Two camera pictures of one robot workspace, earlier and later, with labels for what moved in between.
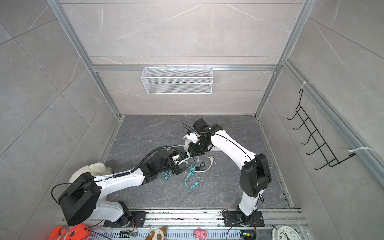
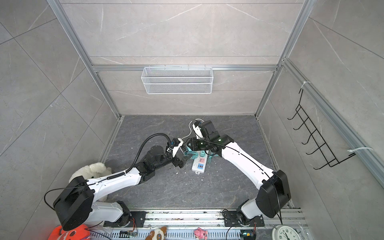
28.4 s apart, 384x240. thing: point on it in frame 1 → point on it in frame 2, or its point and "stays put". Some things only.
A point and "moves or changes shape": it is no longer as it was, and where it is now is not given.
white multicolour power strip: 177,159 moves or changes shape
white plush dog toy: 95,169 stays put
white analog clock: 285,232 stays put
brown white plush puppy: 158,234 stays put
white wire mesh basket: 178,80 stays put
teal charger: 190,173 → 210,156
